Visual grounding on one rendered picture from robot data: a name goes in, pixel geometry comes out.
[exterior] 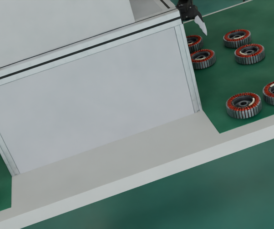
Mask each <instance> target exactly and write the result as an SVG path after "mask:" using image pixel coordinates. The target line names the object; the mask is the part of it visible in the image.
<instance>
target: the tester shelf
mask: <svg viewBox="0 0 274 229"><path fill-rule="evenodd" d="M129 1H130V5H131V8H132V12H133V16H134V19H135V22H134V23H131V24H128V25H125V26H122V27H119V28H116V29H113V30H110V31H107V32H104V33H101V34H98V35H95V36H92V37H89V38H86V39H83V40H80V41H77V42H74V43H71V44H68V45H65V46H62V47H59V48H56V49H53V50H50V51H47V52H45V53H42V54H39V55H35V56H32V57H30V58H27V59H24V60H20V61H17V62H15V63H12V64H9V65H6V66H3V67H0V85H3V84H6V83H9V82H12V81H15V80H18V79H21V78H24V77H27V76H29V75H33V74H36V73H39V72H42V71H44V70H48V69H50V68H53V67H56V66H59V65H62V64H65V63H68V62H71V61H74V60H77V59H80V58H83V57H86V56H89V55H92V54H95V53H98V52H101V51H104V50H107V49H109V48H112V47H115V46H118V45H122V44H124V43H127V42H130V41H133V40H136V39H139V38H142V37H145V36H148V35H151V34H154V33H157V32H160V31H162V30H166V29H169V28H172V27H174V26H177V25H181V24H183V20H182V16H181V11H180V9H179V8H178V7H177V6H175V5H174V4H173V3H172V2H171V1H170V0H129Z"/></svg>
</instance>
